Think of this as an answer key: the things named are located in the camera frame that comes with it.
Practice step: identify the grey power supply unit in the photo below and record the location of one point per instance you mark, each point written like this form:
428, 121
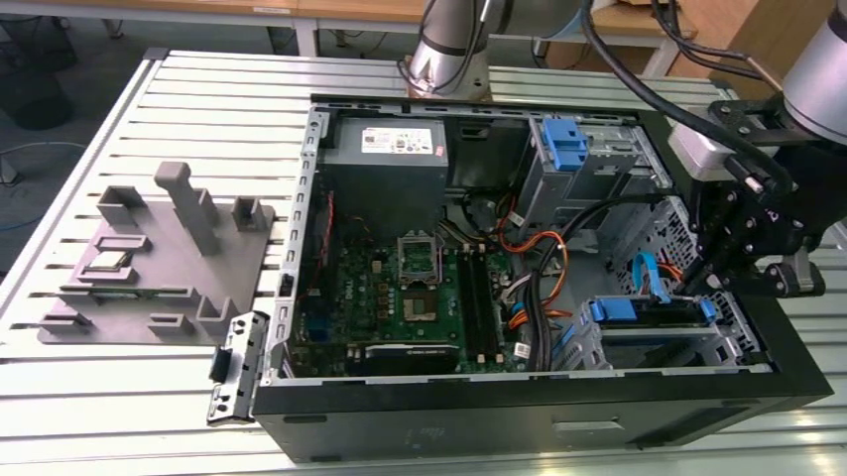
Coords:
344, 144

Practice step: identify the blue expansion slot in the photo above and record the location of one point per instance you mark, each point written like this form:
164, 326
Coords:
317, 329

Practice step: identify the black open PC case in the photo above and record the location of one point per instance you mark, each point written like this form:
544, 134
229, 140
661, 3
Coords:
462, 426

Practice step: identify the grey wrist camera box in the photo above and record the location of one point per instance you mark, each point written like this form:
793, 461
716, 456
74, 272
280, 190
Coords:
701, 154

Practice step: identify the hard disk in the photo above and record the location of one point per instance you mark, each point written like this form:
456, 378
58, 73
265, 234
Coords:
661, 312

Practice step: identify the brown wooden cabinet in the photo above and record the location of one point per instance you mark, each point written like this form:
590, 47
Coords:
747, 30

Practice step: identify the metal optical drive bay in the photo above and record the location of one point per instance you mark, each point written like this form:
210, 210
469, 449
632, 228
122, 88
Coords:
594, 183

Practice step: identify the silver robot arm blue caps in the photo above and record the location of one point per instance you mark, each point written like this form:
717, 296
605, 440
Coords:
820, 64

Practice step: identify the green RAM stick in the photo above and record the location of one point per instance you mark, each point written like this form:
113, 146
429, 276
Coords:
121, 294

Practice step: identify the black mesh basket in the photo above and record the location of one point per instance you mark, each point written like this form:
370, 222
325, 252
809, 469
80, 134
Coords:
40, 47

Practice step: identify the grey parts rack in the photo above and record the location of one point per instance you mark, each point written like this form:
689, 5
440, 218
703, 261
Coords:
172, 277

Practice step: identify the metal disk bay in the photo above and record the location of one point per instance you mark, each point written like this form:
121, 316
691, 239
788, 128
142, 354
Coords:
655, 333

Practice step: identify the black graphics card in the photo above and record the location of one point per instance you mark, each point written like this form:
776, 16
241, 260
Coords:
409, 358

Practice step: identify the wooden desk white frame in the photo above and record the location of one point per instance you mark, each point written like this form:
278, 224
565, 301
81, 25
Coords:
132, 7
370, 12

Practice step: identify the grey metal slot retainer bracket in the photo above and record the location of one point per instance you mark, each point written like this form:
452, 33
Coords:
241, 367

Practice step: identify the black RAM slot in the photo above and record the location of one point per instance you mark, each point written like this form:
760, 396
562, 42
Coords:
485, 302
469, 302

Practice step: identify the blue plastic bay latch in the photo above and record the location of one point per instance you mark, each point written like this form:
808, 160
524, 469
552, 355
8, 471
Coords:
562, 144

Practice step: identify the silver CPU chip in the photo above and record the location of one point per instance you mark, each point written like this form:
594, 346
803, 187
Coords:
110, 261

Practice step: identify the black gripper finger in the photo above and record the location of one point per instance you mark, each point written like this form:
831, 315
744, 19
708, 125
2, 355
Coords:
793, 277
715, 218

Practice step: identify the black round bin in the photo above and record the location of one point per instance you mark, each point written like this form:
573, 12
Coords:
40, 106

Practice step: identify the green motherboard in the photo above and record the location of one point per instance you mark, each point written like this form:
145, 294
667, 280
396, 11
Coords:
450, 302

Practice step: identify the CPU socket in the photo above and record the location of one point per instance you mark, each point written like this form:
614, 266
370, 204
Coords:
421, 306

